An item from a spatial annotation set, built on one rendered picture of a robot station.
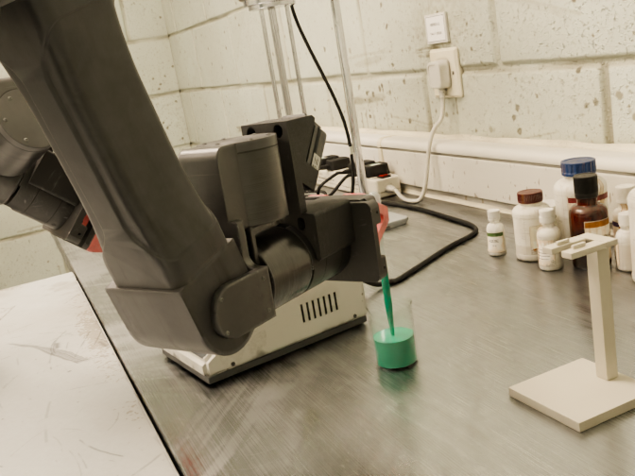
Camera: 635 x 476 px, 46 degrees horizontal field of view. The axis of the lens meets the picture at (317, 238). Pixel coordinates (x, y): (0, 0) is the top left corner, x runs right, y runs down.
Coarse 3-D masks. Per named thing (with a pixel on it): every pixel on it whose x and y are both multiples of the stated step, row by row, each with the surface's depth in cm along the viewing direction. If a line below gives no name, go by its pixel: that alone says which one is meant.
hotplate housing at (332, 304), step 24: (312, 288) 79; (336, 288) 80; (360, 288) 82; (288, 312) 77; (312, 312) 79; (336, 312) 81; (360, 312) 82; (264, 336) 76; (288, 336) 78; (312, 336) 80; (192, 360) 75; (216, 360) 74; (240, 360) 75; (264, 360) 77
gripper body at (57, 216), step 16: (16, 192) 71; (32, 192) 71; (16, 208) 72; (32, 208) 72; (48, 208) 72; (64, 208) 73; (80, 208) 72; (48, 224) 74; (64, 224) 74; (80, 224) 72; (80, 240) 72
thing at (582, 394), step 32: (576, 256) 56; (608, 256) 58; (608, 288) 59; (608, 320) 59; (608, 352) 60; (544, 384) 61; (576, 384) 61; (608, 384) 60; (576, 416) 56; (608, 416) 56
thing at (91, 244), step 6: (90, 222) 75; (90, 228) 74; (54, 234) 77; (84, 234) 74; (90, 234) 74; (66, 240) 75; (84, 240) 74; (90, 240) 74; (96, 240) 74; (78, 246) 74; (84, 246) 73; (90, 246) 74; (96, 246) 74
